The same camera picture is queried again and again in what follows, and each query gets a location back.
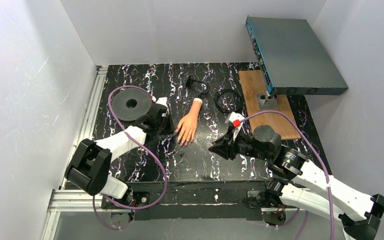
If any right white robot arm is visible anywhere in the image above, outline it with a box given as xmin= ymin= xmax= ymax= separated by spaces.
xmin=208 ymin=125 xmax=384 ymax=240

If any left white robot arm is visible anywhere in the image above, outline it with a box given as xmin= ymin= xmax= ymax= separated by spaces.
xmin=64 ymin=97 xmax=174 ymax=200

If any mannequin hand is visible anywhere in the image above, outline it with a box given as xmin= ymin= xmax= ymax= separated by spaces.
xmin=176 ymin=98 xmax=203 ymax=146

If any grey round disc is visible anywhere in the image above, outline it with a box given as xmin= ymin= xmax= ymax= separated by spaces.
xmin=111 ymin=87 xmax=153 ymax=122

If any wooden board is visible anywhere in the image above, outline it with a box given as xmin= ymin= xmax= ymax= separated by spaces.
xmin=238 ymin=70 xmax=301 ymax=140

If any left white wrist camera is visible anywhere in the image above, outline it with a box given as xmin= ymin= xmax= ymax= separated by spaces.
xmin=151 ymin=96 xmax=170 ymax=114

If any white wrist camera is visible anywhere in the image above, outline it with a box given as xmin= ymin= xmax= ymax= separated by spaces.
xmin=224 ymin=112 xmax=245 ymax=141
xmin=151 ymin=96 xmax=170 ymax=114

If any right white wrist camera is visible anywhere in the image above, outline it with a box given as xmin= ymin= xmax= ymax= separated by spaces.
xmin=224 ymin=112 xmax=245 ymax=141

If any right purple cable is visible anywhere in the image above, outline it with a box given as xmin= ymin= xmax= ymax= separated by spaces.
xmin=239 ymin=110 xmax=337 ymax=240

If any purple cable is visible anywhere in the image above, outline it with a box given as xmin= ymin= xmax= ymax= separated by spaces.
xmin=239 ymin=110 xmax=337 ymax=240
xmin=91 ymin=85 xmax=169 ymax=231

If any metal stand mount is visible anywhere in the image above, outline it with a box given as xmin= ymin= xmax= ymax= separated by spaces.
xmin=256 ymin=91 xmax=279 ymax=110

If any black cable with plug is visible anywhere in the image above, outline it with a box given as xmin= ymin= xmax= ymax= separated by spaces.
xmin=185 ymin=75 xmax=211 ymax=99

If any coiled black cable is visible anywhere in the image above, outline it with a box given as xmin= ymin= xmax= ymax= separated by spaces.
xmin=214 ymin=89 xmax=245 ymax=114

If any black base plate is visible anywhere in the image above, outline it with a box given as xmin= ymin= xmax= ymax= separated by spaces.
xmin=135 ymin=181 xmax=265 ymax=221

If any blue network switch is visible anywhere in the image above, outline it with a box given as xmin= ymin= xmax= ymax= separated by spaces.
xmin=245 ymin=16 xmax=349 ymax=96

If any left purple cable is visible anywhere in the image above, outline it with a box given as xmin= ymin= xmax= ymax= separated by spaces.
xmin=91 ymin=85 xmax=169 ymax=231

